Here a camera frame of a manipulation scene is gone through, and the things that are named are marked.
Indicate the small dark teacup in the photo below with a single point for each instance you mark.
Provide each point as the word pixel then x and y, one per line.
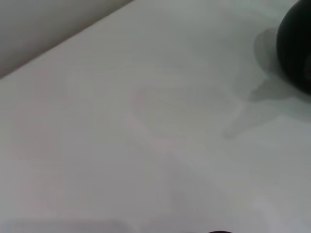
pixel 220 232

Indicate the black round teapot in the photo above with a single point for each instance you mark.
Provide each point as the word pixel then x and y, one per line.
pixel 297 46

